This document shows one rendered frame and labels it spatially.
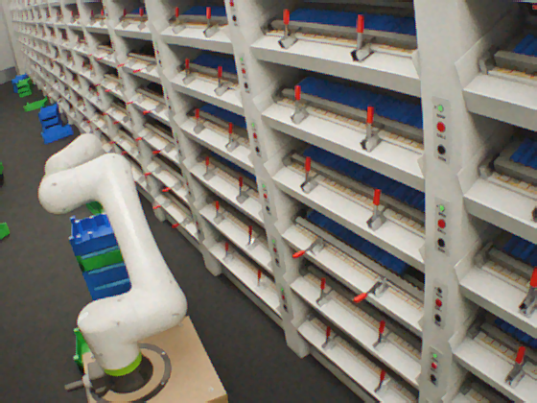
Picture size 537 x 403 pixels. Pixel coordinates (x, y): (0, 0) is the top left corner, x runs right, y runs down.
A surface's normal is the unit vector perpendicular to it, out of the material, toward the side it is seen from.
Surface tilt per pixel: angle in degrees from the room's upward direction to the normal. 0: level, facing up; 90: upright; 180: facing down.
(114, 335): 88
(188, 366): 2
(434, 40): 90
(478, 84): 21
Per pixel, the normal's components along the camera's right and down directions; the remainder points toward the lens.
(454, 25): -0.84, 0.36
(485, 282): -0.44, -0.69
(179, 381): -0.18, -0.86
